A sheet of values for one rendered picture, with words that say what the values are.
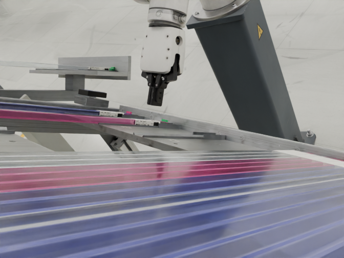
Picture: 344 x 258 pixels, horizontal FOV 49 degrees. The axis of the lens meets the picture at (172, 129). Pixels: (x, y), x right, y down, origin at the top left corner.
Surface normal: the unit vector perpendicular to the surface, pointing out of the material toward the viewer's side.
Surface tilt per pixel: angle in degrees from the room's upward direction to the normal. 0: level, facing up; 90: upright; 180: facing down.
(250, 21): 90
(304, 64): 0
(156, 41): 43
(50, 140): 90
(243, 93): 90
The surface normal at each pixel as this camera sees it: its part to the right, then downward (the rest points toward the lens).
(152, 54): -0.72, 0.02
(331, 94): -0.41, -0.69
